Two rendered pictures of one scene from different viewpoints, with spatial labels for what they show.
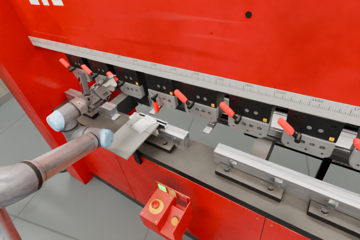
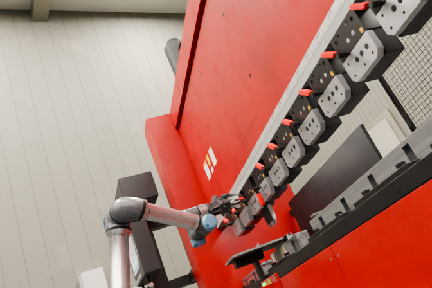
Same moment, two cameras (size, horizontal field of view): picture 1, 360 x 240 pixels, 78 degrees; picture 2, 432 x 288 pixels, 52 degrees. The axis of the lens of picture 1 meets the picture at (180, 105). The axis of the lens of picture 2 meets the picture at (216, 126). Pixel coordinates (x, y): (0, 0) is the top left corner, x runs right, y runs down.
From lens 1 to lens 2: 1.73 m
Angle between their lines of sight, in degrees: 69
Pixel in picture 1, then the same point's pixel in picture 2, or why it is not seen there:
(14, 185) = (130, 200)
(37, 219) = not seen: outside the picture
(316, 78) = (278, 77)
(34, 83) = (213, 267)
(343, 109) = (294, 81)
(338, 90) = (285, 73)
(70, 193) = not seen: outside the picture
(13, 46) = not seen: hidden behind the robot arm
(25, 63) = (208, 245)
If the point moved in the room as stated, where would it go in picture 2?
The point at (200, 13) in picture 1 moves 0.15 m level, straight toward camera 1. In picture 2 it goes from (243, 94) to (220, 92)
